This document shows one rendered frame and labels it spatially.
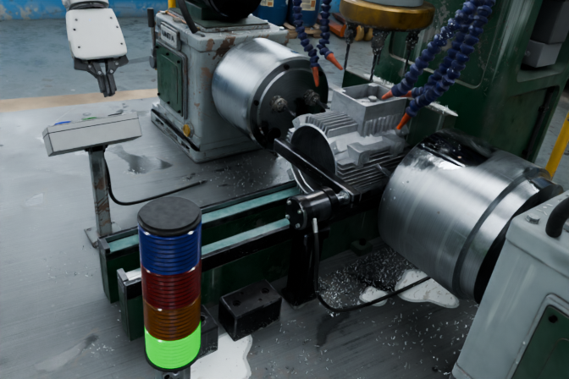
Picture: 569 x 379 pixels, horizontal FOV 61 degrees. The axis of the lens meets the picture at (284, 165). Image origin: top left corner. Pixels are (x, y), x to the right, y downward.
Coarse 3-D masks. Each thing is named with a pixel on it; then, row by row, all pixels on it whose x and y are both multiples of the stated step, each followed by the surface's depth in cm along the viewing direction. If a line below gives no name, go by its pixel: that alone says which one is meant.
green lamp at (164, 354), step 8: (200, 328) 54; (192, 336) 52; (200, 336) 55; (152, 344) 51; (160, 344) 51; (168, 344) 51; (176, 344) 51; (184, 344) 51; (192, 344) 52; (152, 352) 52; (160, 352) 51; (168, 352) 51; (176, 352) 51; (184, 352) 52; (192, 352) 53; (152, 360) 52; (160, 360) 52; (168, 360) 52; (176, 360) 52; (184, 360) 52; (168, 368) 52
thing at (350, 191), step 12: (276, 144) 105; (288, 144) 103; (288, 156) 102; (300, 156) 99; (300, 168) 99; (312, 168) 96; (324, 168) 95; (324, 180) 94; (336, 180) 92; (336, 192) 91; (348, 192) 89; (348, 204) 89
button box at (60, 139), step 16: (48, 128) 88; (64, 128) 90; (80, 128) 91; (96, 128) 93; (112, 128) 94; (128, 128) 96; (48, 144) 90; (64, 144) 90; (80, 144) 91; (96, 144) 93; (112, 144) 100
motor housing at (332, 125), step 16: (336, 112) 101; (304, 128) 102; (320, 128) 96; (336, 128) 95; (352, 128) 97; (304, 144) 108; (320, 144) 111; (368, 144) 99; (384, 144) 99; (320, 160) 111; (336, 160) 94; (352, 160) 95; (384, 160) 100; (400, 160) 102; (304, 176) 107; (352, 176) 96; (368, 176) 99; (384, 176) 103; (304, 192) 105
